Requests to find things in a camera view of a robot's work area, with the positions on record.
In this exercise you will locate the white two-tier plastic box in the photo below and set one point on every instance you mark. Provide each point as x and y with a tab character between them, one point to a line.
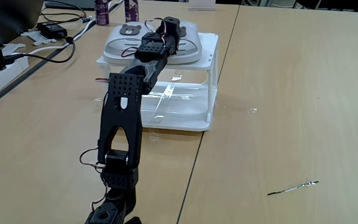
210	49

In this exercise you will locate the white card stand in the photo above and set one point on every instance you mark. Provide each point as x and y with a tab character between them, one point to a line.
201	4

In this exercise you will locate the purple drink can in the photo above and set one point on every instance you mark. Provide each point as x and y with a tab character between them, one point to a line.
102	12
131	12

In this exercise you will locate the small clear tape piece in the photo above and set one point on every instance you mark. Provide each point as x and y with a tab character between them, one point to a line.
252	110

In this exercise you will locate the black power adapter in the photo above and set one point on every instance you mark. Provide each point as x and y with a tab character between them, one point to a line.
52	30

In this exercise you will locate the white printed plastic part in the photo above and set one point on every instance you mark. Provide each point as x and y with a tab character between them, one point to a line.
39	38

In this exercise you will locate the dark laptop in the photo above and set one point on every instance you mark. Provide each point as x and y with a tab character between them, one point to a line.
14	18

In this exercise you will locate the white power strip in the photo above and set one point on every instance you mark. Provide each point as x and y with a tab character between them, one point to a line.
2	77

